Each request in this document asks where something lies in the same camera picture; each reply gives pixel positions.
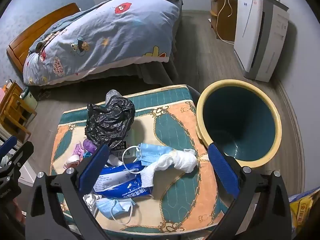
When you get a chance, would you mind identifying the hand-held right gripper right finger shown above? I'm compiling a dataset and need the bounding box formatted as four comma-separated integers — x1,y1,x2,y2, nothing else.
207,142,293,240

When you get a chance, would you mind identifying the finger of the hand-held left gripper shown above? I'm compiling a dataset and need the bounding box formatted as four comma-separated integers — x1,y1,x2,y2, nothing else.
0,141,35,178
0,135,17,160

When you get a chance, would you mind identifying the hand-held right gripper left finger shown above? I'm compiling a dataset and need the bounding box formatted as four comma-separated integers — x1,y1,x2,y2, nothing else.
25,144,110,240

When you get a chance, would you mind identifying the purple tube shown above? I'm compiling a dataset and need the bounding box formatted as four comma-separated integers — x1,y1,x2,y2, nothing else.
83,139,99,154

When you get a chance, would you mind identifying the pink white wrapper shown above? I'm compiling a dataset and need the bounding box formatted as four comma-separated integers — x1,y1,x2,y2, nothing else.
64,142,85,170

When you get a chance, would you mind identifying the blue wet wipes packet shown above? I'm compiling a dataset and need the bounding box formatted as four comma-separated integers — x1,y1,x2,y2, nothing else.
92,161,154,200

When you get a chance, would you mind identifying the silver foil wrapper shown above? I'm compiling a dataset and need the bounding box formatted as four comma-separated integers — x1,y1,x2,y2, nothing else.
82,192,103,215

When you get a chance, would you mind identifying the blue face mask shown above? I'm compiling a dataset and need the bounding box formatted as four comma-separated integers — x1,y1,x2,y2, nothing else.
124,142,175,167
96,197,138,225

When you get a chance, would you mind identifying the white tissue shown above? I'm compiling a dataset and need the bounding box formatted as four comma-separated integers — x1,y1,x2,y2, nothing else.
139,148,198,188

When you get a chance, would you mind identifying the black plastic bag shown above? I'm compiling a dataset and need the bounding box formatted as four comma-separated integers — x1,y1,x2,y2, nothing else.
85,97,136,148

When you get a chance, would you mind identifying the teal bin with yellow rim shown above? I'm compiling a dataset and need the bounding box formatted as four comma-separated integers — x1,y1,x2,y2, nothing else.
196,79,282,168

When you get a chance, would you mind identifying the wooden chair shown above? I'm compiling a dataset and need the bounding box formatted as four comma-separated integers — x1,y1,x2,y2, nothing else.
0,80,38,143

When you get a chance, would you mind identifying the patterned teal orange cushion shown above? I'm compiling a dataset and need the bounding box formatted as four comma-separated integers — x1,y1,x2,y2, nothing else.
50,84,233,234

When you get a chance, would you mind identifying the bed with grey skirt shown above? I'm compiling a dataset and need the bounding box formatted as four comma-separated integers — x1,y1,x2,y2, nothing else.
37,0,185,90

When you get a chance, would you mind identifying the wooden headboard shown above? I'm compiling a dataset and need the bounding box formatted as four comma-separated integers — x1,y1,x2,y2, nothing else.
6,2,80,67

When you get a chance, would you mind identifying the printed blue blanket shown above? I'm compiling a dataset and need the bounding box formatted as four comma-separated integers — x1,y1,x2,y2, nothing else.
22,0,184,85

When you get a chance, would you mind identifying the white air purifier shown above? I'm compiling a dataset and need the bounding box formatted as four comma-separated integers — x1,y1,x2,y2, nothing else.
234,0,290,82

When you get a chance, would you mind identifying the wooden cabinet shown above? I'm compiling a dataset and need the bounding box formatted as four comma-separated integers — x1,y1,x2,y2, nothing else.
209,0,238,43

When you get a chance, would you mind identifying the cream cable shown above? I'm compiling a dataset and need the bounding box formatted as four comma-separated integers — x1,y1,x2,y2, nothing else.
216,0,235,44

